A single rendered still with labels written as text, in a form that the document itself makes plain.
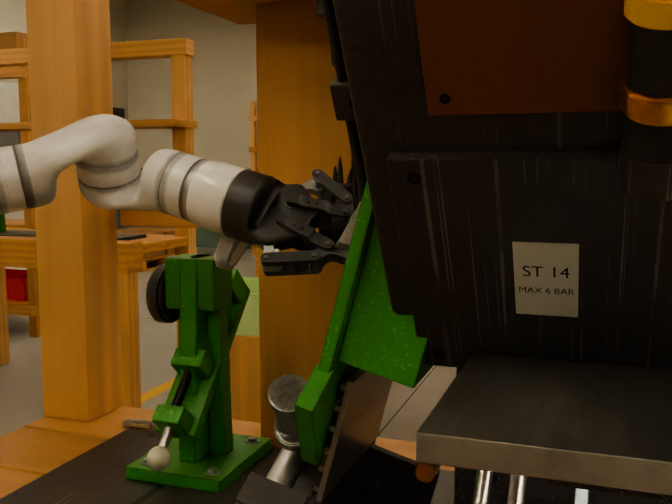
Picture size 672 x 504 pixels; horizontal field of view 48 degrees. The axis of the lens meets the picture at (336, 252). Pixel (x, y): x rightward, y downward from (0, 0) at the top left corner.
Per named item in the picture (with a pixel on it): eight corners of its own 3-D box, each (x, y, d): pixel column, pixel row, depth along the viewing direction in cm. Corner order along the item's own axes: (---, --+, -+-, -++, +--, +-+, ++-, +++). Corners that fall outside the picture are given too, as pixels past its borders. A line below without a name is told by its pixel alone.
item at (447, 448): (720, 525, 39) (724, 468, 39) (413, 482, 44) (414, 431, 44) (665, 351, 75) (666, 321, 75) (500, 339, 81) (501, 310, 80)
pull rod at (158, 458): (163, 475, 87) (161, 426, 86) (142, 472, 88) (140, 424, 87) (188, 458, 92) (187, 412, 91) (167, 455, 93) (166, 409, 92)
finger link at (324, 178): (309, 171, 81) (340, 205, 78) (323, 163, 81) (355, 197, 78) (311, 188, 83) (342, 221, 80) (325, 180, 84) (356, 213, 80)
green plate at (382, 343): (394, 448, 63) (464, 204, 59) (304, 413, 65) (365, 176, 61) (425, 407, 74) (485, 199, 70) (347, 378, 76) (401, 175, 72)
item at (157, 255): (143, 272, 925) (142, 235, 920) (85, 269, 947) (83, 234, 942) (188, 260, 1039) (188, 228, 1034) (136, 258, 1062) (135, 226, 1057)
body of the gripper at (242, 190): (206, 207, 76) (290, 235, 73) (246, 149, 80) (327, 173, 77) (220, 252, 82) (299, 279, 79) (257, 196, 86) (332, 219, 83)
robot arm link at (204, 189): (268, 216, 89) (222, 202, 91) (253, 149, 80) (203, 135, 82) (231, 276, 84) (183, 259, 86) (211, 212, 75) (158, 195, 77)
